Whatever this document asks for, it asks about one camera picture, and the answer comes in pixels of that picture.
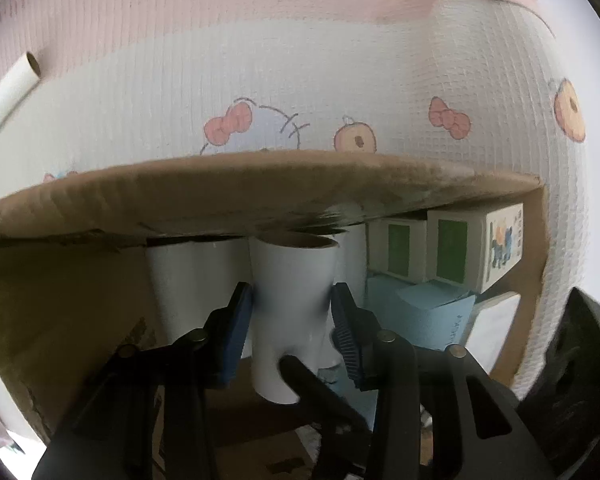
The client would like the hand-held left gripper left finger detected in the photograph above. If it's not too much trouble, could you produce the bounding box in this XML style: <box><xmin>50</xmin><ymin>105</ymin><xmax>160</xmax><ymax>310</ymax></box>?
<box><xmin>30</xmin><ymin>281</ymin><xmax>255</xmax><ymax>480</ymax></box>

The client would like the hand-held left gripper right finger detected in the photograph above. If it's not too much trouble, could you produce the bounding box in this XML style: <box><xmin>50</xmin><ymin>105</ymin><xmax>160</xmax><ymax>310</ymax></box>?
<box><xmin>330</xmin><ymin>282</ymin><xmax>556</xmax><ymax>480</ymax></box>

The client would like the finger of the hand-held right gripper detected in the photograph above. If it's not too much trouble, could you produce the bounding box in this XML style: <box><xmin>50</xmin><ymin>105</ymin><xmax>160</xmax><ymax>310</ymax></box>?
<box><xmin>278</xmin><ymin>355</ymin><xmax>374</xmax><ymax>461</ymax></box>

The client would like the light blue tissue pack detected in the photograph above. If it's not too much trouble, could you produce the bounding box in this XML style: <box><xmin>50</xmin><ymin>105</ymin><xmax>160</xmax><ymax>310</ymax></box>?
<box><xmin>366</xmin><ymin>274</ymin><xmax>477</xmax><ymax>353</ymax></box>

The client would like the brown cardboard box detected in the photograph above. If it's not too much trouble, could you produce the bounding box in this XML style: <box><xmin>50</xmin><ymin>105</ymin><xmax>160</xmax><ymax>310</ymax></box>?
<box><xmin>0</xmin><ymin>152</ymin><xmax>548</xmax><ymax>480</ymax></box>

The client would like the plain white pack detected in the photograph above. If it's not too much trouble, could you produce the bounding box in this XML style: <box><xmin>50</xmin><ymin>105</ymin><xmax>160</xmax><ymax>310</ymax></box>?
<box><xmin>467</xmin><ymin>291</ymin><xmax>523</xmax><ymax>376</ymax></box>

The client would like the small white box green panel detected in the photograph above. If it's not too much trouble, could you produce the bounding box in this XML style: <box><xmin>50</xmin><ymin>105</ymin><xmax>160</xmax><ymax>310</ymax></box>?
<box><xmin>368</xmin><ymin>219</ymin><xmax>429</xmax><ymax>283</ymax></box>

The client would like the white box cartoon print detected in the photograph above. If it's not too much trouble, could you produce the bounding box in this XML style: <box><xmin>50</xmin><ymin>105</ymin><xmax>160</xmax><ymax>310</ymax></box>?
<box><xmin>426</xmin><ymin>202</ymin><xmax>526</xmax><ymax>294</ymax></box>

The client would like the cartoon printed bed sheet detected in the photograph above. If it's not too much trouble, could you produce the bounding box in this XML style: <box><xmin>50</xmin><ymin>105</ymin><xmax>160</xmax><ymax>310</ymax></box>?
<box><xmin>0</xmin><ymin>0</ymin><xmax>600</xmax><ymax>461</ymax></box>

